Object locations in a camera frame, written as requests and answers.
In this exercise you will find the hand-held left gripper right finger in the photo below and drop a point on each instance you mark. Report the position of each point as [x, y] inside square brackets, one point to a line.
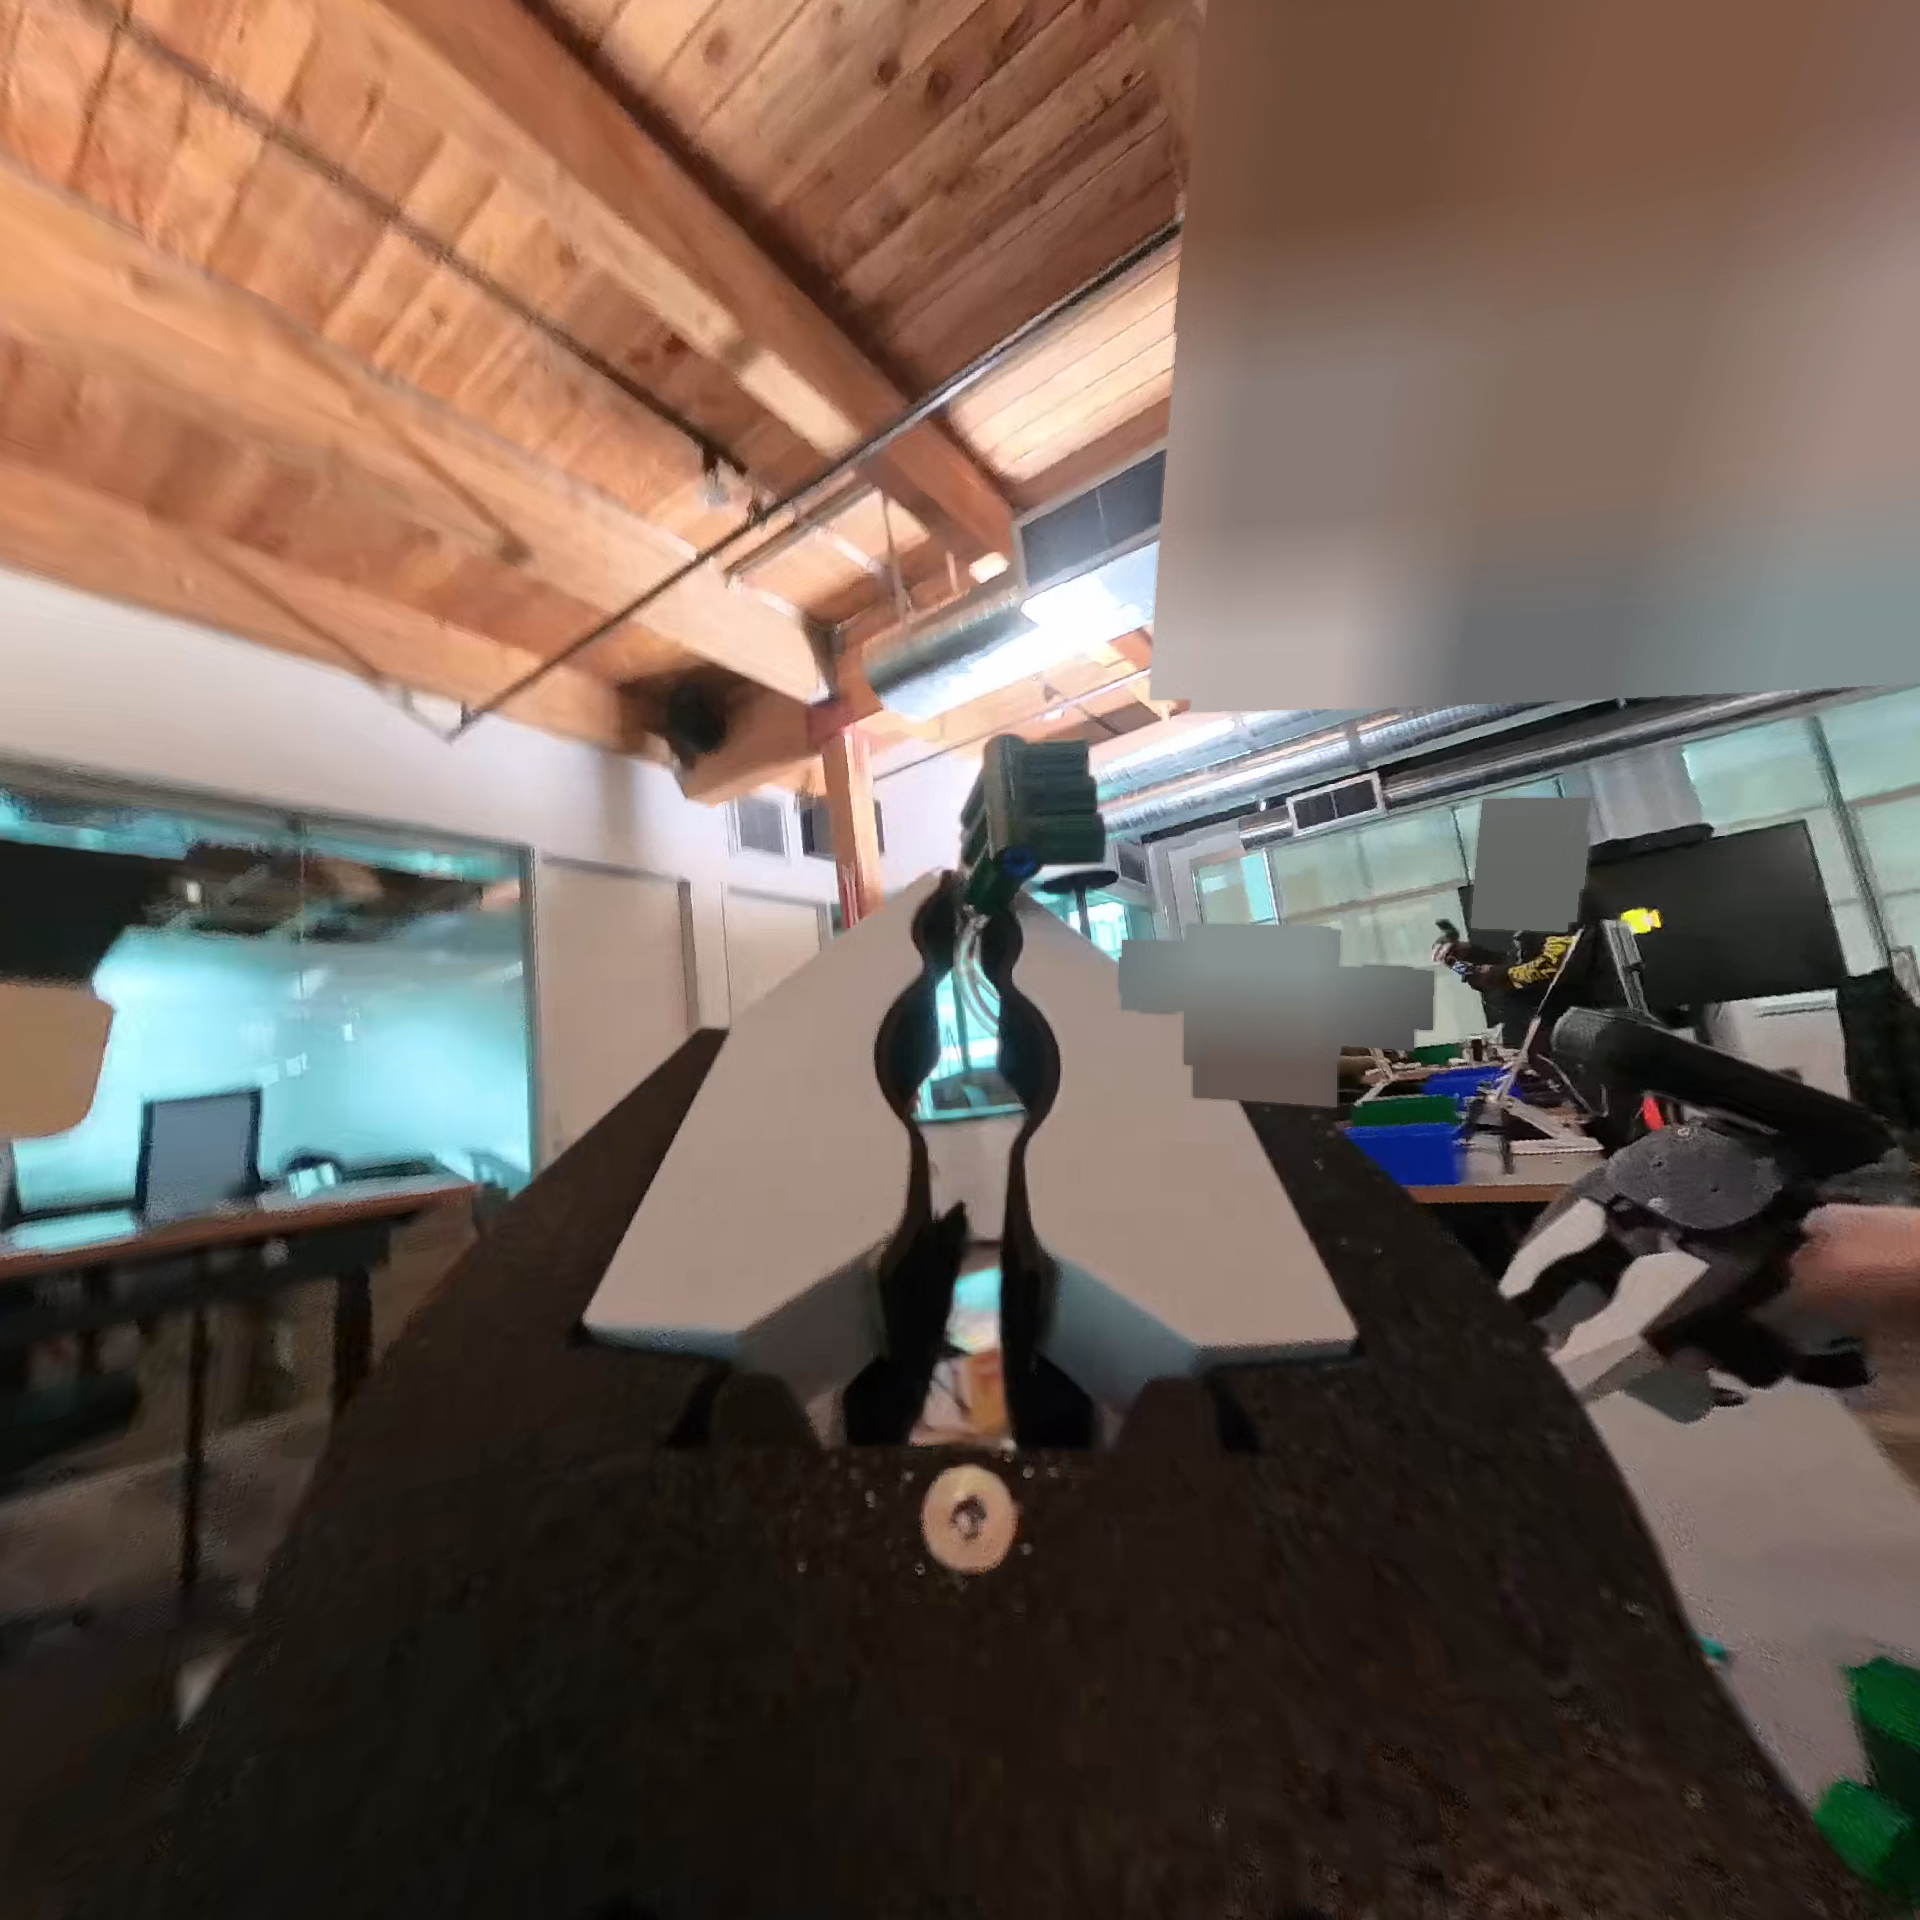
[1171, 1184]

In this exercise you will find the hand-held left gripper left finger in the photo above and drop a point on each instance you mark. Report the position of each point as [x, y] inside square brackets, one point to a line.
[751, 1171]

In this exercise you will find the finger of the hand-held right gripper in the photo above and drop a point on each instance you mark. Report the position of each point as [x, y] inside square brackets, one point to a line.
[1643, 1328]
[1561, 1245]

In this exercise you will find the dark green brick clear tubes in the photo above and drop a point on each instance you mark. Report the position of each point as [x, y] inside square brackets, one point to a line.
[1034, 810]

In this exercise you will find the wooden office desk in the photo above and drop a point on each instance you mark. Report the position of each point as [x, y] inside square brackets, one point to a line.
[224, 1222]

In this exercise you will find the person's right hand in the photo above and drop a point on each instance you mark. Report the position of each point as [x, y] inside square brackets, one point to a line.
[1875, 1274]

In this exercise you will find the wooden work table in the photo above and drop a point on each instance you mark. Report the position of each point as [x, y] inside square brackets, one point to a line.
[1500, 1172]

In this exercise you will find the blue storage bin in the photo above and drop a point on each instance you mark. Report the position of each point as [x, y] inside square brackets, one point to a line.
[1403, 1153]

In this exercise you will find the white door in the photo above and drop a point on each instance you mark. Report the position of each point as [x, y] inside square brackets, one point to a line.
[776, 960]
[614, 1020]

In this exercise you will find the green storage bin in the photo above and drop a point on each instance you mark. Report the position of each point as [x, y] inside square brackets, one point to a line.
[1403, 1107]

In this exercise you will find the large black monitor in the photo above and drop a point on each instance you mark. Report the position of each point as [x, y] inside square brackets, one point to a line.
[1725, 914]

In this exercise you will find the black floor lamp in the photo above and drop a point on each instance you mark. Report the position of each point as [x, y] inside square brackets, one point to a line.
[1083, 882]

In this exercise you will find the red-brown wooden column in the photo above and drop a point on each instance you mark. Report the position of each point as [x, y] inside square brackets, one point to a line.
[850, 810]

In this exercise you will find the black ceiling speaker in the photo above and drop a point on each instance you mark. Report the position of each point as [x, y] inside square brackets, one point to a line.
[698, 721]

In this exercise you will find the green round plate build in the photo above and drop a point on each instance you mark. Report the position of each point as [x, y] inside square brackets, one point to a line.
[1882, 1725]

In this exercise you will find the computer monitor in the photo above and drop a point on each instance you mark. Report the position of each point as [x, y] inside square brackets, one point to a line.
[201, 1155]

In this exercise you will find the white air vent unit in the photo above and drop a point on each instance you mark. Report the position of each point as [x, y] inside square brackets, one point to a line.
[1088, 525]

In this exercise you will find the track spotlight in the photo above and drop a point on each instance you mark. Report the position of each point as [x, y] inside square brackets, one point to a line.
[717, 480]

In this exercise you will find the tan book stand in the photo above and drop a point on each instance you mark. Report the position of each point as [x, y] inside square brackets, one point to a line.
[52, 1058]

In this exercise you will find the metal sprinkler pipe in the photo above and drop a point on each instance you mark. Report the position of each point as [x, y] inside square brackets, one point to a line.
[840, 464]

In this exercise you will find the wall vent grille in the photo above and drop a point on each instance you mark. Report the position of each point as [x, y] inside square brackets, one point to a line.
[758, 825]
[819, 825]

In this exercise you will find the duct vent grille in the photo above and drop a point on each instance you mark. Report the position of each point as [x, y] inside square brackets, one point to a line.
[1332, 805]

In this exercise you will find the silver air duct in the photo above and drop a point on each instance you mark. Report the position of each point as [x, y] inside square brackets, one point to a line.
[945, 645]
[1425, 773]

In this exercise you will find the black wall panel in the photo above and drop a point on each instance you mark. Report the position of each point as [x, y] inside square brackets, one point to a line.
[91, 914]

